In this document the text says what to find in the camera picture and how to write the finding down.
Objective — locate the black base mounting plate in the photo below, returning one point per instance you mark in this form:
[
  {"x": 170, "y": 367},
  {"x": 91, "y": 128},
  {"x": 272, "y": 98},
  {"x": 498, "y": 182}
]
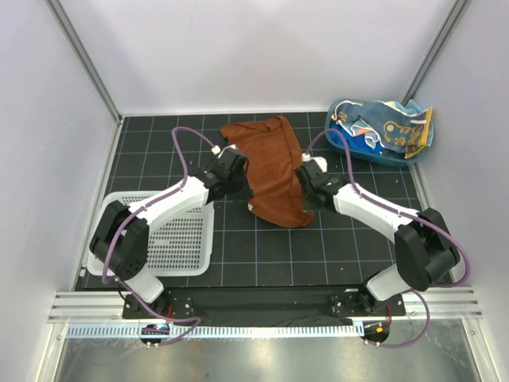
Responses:
[{"x": 265, "y": 306}]

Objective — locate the right aluminium frame post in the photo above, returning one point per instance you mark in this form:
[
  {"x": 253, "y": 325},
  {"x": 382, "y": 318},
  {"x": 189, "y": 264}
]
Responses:
[{"x": 445, "y": 31}]

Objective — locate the aluminium front rail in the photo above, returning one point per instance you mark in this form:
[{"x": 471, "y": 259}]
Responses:
[{"x": 443, "y": 303}]

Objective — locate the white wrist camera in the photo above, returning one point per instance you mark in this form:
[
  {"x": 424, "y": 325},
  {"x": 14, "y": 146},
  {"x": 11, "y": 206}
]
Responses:
[
  {"x": 219, "y": 151},
  {"x": 319, "y": 161}
]

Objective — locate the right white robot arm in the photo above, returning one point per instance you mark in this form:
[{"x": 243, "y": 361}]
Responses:
[{"x": 424, "y": 249}]

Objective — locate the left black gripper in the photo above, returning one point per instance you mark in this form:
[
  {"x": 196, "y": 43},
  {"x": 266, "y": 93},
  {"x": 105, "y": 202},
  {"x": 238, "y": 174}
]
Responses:
[{"x": 244, "y": 192}]

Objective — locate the slotted cable duct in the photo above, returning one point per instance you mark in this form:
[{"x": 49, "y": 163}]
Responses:
[{"x": 159, "y": 330}]

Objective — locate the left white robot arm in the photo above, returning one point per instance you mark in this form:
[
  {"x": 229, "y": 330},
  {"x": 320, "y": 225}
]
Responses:
[{"x": 121, "y": 237}]

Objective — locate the left aluminium frame post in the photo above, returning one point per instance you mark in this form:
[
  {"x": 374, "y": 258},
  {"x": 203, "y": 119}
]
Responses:
[{"x": 69, "y": 30}]

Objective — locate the brown towel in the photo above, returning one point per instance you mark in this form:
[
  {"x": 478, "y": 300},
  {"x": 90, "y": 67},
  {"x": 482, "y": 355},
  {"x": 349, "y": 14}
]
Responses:
[{"x": 274, "y": 154}]

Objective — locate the bright blue cloth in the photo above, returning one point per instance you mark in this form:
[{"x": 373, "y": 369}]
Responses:
[{"x": 359, "y": 143}]

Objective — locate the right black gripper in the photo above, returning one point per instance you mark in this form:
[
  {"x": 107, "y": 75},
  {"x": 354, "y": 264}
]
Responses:
[{"x": 305, "y": 200}]

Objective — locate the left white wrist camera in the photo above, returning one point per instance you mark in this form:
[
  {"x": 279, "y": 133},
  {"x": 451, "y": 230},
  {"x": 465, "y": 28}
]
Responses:
[{"x": 219, "y": 151}]

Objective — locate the white perforated plastic basket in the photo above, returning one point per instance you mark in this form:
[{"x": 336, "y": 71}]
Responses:
[{"x": 177, "y": 249}]

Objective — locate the aluminium frame post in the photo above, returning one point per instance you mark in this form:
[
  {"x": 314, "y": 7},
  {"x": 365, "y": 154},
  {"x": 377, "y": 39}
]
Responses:
[
  {"x": 445, "y": 31},
  {"x": 69, "y": 30}
]

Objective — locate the blue plastic tub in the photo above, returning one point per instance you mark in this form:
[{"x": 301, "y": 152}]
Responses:
[{"x": 374, "y": 157}]

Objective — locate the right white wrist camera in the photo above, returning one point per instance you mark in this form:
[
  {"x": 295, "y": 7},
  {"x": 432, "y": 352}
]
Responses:
[{"x": 319, "y": 161}]

